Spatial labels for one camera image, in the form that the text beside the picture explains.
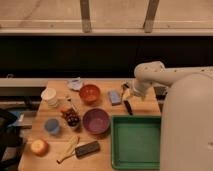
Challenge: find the red yellow apple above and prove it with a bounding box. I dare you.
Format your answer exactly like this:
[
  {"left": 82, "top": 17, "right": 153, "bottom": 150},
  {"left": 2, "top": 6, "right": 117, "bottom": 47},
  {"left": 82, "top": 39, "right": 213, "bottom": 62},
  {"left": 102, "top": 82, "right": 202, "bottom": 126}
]
[{"left": 30, "top": 139, "right": 49, "bottom": 156}]

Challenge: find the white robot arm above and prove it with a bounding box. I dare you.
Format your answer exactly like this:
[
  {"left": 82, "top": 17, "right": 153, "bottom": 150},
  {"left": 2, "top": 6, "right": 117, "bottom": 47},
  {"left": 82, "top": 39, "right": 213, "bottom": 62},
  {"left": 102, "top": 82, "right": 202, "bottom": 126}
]
[{"left": 130, "top": 61, "right": 213, "bottom": 171}]

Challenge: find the purple bowl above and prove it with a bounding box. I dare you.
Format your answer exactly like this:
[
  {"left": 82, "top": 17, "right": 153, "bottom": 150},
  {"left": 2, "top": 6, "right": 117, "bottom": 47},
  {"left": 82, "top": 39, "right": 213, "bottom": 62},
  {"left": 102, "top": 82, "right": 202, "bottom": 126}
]
[{"left": 82, "top": 108, "right": 110, "bottom": 135}]

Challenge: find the red bowl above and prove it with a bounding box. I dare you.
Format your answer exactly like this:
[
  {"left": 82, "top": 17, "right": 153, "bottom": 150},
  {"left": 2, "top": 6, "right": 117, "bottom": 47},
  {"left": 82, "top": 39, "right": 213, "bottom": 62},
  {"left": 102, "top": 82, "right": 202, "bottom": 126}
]
[{"left": 79, "top": 84, "right": 100, "bottom": 104}]

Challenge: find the blue sponge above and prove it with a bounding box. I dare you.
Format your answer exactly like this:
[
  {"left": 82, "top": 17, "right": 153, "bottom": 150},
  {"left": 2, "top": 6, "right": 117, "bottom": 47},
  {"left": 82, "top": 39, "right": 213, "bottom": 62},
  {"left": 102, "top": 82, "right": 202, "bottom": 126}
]
[{"left": 108, "top": 90, "right": 121, "bottom": 106}]

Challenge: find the green tray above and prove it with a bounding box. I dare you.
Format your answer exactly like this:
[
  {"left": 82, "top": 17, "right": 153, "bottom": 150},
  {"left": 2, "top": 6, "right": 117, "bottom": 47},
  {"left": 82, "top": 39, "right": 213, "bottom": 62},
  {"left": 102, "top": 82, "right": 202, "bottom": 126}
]
[{"left": 111, "top": 116, "right": 161, "bottom": 170}]

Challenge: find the black sponge block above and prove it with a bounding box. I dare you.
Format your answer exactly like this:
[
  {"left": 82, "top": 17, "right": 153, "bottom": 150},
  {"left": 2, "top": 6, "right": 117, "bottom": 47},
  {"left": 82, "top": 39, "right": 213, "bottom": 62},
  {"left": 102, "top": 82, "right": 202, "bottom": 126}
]
[{"left": 75, "top": 141, "right": 100, "bottom": 158}]

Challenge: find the bunch of dark grapes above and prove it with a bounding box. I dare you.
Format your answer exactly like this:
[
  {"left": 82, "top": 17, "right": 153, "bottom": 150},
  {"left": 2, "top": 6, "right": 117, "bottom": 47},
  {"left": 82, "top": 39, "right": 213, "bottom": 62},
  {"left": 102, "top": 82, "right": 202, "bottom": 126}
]
[{"left": 61, "top": 108, "right": 80, "bottom": 129}]

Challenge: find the banana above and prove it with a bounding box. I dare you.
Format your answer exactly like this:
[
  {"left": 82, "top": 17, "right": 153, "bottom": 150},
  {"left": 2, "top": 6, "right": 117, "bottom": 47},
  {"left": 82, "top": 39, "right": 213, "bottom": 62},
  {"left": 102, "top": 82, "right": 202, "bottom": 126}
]
[{"left": 56, "top": 136, "right": 79, "bottom": 164}]

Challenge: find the blue cup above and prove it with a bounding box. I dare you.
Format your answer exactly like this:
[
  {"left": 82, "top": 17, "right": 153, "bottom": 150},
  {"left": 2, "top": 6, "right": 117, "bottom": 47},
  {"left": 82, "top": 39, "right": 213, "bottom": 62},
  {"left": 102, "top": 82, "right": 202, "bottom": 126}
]
[{"left": 44, "top": 118, "right": 60, "bottom": 135}]

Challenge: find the white paper cup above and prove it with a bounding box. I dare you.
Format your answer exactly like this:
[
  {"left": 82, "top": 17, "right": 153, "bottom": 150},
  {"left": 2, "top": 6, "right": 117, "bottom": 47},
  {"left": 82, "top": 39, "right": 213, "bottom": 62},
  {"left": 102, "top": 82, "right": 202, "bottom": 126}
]
[{"left": 41, "top": 88, "right": 58, "bottom": 107}]

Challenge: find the black chair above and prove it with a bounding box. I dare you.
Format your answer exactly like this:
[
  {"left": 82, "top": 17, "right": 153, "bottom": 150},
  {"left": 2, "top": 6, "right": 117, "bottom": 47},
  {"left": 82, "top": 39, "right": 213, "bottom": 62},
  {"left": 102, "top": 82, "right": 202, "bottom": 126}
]
[{"left": 0, "top": 108, "right": 23, "bottom": 171}]

